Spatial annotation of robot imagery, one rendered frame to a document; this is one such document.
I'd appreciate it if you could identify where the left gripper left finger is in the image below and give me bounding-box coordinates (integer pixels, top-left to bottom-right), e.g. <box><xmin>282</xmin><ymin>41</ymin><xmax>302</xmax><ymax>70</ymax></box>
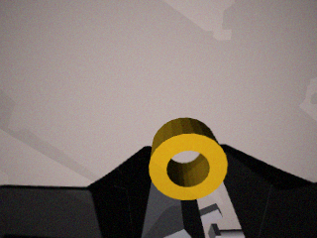
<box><xmin>0</xmin><ymin>146</ymin><xmax>152</xmax><ymax>238</ymax></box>

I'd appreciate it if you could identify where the yellow round nut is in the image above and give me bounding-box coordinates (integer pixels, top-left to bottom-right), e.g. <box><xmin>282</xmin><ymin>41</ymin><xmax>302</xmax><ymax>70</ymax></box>
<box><xmin>149</xmin><ymin>118</ymin><xmax>228</xmax><ymax>200</ymax></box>

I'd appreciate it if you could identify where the grey square-head bolt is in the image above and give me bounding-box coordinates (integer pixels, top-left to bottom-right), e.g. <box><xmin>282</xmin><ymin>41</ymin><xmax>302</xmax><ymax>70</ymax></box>
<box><xmin>208</xmin><ymin>223</ymin><xmax>245</xmax><ymax>238</ymax></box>

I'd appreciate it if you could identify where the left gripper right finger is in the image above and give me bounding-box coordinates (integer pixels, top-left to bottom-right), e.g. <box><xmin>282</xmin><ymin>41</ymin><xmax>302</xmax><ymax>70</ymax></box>
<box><xmin>220</xmin><ymin>144</ymin><xmax>317</xmax><ymax>238</ymax></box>

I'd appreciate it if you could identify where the grey flat bar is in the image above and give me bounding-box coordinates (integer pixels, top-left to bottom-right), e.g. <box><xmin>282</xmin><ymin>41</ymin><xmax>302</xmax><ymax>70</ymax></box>
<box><xmin>200</xmin><ymin>203</ymin><xmax>223</xmax><ymax>225</ymax></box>

